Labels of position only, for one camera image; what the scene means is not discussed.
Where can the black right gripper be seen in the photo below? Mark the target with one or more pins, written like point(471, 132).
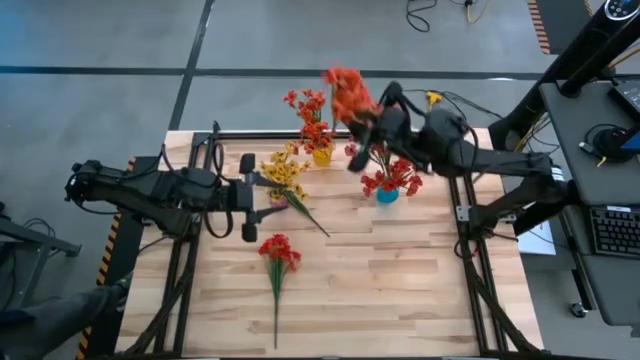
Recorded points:
point(395, 127)

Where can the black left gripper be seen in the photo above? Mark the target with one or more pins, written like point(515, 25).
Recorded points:
point(237, 197)

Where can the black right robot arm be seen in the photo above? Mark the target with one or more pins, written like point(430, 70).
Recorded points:
point(500, 165)

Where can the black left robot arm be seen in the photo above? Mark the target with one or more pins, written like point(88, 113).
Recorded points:
point(150, 190)

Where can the purple glass vase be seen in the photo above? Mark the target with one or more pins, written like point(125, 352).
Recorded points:
point(276, 204)

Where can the yellow glass vase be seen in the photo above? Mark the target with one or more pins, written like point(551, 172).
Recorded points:
point(322, 159)

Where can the turquoise glass vase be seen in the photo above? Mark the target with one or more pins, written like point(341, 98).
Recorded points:
point(387, 196)

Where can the hazard-striped black floor mat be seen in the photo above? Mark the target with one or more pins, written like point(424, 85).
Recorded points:
point(125, 250)
point(560, 25)

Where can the black tower fan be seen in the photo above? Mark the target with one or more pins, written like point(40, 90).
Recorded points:
point(560, 70)

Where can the white paper sheet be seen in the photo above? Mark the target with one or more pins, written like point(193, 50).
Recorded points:
point(537, 242)

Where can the grey desk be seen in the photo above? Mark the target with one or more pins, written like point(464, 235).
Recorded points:
point(575, 125)

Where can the grey metal cart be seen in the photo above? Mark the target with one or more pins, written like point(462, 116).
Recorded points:
point(30, 235)

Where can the person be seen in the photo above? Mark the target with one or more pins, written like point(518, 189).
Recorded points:
point(60, 320)

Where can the black round desk item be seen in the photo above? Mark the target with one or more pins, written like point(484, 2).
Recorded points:
point(612, 145)

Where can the black laptop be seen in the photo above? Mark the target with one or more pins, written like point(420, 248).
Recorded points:
point(627, 97)

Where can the blue flat object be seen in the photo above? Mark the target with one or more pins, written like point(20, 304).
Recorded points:
point(632, 141)

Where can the black keyboard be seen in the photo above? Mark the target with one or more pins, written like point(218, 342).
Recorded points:
point(617, 232)

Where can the desk caster wheel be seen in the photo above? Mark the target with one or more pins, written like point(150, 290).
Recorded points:
point(579, 310)

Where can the black aluminium table frame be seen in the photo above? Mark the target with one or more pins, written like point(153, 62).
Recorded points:
point(250, 135)

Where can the black frame clamp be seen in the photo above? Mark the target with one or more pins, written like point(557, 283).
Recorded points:
point(216, 127)

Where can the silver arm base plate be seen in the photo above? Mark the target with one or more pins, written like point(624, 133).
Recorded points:
point(462, 215)

